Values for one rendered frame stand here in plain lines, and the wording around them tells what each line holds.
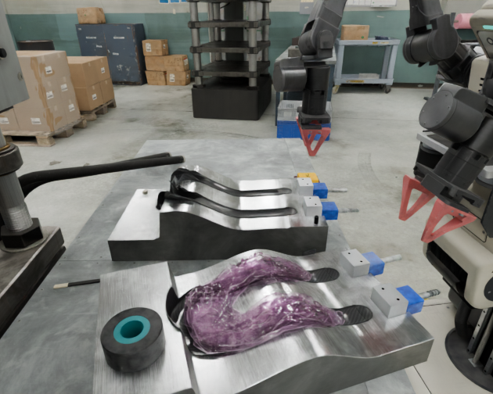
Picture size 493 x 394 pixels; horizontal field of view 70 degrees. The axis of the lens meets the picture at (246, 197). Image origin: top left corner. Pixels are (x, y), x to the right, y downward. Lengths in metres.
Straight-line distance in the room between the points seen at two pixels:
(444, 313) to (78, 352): 1.30
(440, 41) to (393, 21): 6.34
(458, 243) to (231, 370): 0.69
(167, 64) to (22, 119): 3.60
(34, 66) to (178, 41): 3.95
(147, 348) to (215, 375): 0.11
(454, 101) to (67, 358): 0.72
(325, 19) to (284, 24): 6.45
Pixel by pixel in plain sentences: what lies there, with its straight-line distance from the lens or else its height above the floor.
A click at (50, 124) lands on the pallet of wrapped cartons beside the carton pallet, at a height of 0.22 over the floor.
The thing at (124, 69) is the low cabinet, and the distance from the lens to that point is 7.83.
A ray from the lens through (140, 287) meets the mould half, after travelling 0.64.
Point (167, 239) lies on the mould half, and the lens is 0.83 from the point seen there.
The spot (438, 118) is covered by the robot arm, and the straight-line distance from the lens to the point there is 0.57.
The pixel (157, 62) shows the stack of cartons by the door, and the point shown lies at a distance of 7.63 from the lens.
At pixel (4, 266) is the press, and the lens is 1.03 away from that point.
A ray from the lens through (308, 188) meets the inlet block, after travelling 0.93.
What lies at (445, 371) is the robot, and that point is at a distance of 1.43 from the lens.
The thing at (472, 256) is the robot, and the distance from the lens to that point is 1.01.
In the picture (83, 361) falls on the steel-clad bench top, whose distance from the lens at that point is 0.71.
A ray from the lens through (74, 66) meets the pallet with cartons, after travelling 5.29.
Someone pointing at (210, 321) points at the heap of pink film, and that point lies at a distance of 0.58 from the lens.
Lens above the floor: 1.32
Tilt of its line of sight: 28 degrees down
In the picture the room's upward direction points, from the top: 1 degrees counter-clockwise
